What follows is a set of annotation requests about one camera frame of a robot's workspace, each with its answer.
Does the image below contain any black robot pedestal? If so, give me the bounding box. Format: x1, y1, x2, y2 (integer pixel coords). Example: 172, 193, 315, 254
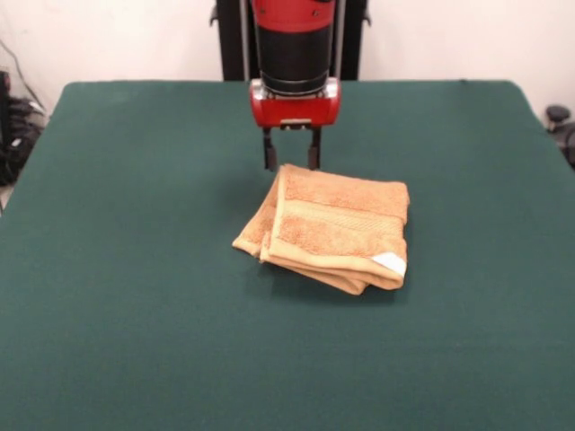
208, 0, 374, 82

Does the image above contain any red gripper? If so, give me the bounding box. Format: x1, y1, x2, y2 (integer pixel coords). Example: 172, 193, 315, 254
250, 79, 341, 172

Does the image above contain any thin grey wall cable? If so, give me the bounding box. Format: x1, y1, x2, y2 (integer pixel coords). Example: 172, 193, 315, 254
0, 39, 46, 111

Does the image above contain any tan terry towel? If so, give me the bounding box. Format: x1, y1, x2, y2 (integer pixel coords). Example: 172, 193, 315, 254
231, 163, 411, 296

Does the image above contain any dark green table cloth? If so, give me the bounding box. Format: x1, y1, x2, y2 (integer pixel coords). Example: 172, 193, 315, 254
0, 79, 575, 431

